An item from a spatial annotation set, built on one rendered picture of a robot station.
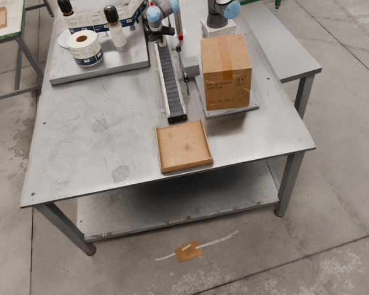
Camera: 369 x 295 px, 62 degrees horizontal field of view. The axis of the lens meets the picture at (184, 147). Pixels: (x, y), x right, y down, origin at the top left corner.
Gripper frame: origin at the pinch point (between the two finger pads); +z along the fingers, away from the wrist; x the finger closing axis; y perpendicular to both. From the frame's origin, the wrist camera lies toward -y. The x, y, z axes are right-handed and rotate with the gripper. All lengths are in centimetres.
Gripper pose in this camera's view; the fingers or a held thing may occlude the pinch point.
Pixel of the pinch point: (161, 41)
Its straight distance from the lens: 218.8
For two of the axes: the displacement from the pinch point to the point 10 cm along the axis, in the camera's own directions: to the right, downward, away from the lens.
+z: 0.2, 1.4, 9.9
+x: 2.0, 9.7, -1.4
